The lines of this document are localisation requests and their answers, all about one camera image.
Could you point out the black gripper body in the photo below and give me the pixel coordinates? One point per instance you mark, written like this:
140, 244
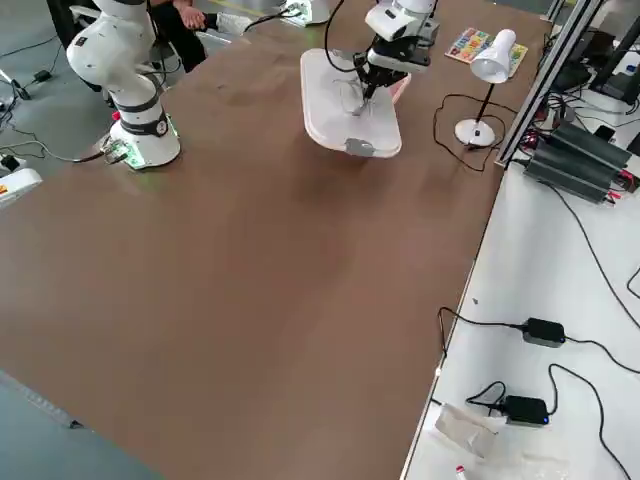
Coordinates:
400, 57

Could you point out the grey block with round hollow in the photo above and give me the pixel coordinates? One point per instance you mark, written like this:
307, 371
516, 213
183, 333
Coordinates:
433, 31

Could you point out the white lid with grey clips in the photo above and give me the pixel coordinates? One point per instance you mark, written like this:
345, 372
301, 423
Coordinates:
330, 115

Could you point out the pink plastic bin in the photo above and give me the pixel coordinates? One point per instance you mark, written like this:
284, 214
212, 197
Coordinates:
401, 87

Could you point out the colourful alphabet puzzle board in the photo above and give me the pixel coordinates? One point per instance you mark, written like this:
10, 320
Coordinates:
462, 47

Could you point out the white desk lamp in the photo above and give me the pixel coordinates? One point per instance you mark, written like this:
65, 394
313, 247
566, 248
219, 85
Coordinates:
492, 62

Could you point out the white handheld device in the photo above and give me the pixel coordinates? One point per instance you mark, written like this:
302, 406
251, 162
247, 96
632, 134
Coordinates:
230, 22

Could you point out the person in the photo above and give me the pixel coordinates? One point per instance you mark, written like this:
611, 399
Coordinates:
177, 45

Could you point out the black finned power supply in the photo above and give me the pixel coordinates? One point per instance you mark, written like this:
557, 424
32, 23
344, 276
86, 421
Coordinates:
595, 145
570, 175

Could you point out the black phone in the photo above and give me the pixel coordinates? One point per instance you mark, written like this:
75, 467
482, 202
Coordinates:
605, 132

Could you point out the black power adapter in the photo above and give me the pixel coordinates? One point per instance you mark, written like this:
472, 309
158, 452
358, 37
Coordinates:
525, 410
544, 331

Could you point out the clear plastic bag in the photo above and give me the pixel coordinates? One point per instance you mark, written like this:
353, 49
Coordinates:
467, 430

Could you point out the white power strip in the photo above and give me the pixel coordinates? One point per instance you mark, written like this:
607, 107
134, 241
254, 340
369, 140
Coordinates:
9, 162

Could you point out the small red capped tube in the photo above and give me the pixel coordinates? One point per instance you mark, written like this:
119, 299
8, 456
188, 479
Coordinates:
459, 472

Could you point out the aluminium frame post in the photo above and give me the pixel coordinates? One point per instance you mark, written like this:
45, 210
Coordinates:
545, 85

